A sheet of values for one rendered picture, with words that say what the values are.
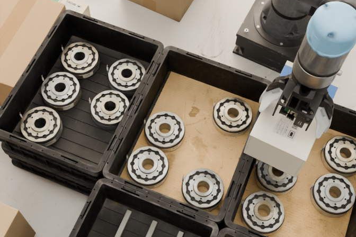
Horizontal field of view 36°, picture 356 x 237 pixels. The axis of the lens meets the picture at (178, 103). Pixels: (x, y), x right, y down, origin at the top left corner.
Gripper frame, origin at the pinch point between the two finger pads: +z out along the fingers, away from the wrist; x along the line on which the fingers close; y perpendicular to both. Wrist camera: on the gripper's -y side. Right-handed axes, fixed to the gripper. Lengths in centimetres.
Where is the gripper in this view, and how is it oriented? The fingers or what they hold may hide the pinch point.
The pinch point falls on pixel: (293, 114)
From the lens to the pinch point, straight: 116.1
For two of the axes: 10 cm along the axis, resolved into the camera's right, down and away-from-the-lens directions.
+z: -0.3, 4.7, 8.8
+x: 8.9, 4.2, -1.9
